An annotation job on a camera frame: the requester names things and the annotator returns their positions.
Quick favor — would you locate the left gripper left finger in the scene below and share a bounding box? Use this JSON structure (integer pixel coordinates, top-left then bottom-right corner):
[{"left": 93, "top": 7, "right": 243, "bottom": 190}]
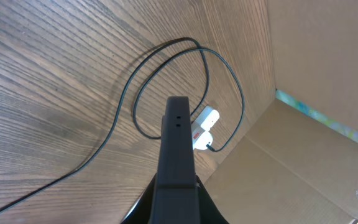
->
[{"left": 121, "top": 175, "right": 156, "bottom": 224}]

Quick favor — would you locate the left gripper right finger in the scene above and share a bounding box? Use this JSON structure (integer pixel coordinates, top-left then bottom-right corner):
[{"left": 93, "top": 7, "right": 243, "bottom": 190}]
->
[{"left": 196, "top": 176, "right": 229, "bottom": 224}]

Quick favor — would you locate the smartphone with blue screen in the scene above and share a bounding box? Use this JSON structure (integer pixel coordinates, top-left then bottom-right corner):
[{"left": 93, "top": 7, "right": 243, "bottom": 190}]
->
[{"left": 150, "top": 96, "right": 200, "bottom": 224}]

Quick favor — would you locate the black charging cable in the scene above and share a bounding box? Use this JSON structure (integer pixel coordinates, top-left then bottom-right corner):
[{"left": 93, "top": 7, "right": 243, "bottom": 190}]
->
[{"left": 0, "top": 37, "right": 246, "bottom": 223}]

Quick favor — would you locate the white charger plug adapter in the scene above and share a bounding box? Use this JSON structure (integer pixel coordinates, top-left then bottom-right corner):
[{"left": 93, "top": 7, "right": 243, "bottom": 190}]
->
[{"left": 192, "top": 131, "right": 213, "bottom": 151}]

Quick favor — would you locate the white power strip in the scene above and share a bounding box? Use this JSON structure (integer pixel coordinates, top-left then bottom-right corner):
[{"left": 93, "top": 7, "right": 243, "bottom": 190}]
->
[{"left": 191, "top": 106, "right": 220, "bottom": 138}]

